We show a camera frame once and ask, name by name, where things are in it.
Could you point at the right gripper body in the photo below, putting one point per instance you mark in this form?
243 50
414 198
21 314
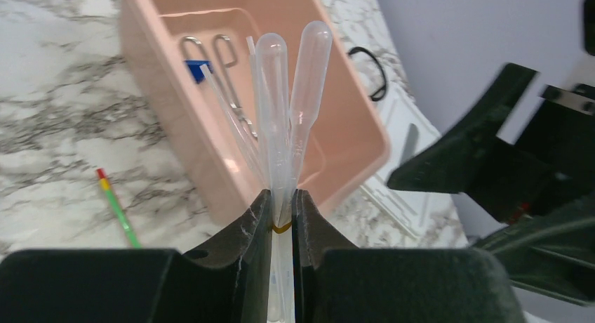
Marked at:
541 187

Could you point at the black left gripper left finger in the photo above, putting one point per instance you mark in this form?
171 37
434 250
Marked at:
224 279

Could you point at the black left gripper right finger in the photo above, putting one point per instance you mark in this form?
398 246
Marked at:
336 281

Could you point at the green red yellow stirring rods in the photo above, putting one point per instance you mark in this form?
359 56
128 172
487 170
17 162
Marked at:
117 209

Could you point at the bundle of clear pipettes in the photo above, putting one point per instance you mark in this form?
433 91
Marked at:
285 116

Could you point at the metal crucible tongs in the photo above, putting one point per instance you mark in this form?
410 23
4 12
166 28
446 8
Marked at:
223 79

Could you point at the white plastic lid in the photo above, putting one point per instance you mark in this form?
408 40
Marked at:
396 187

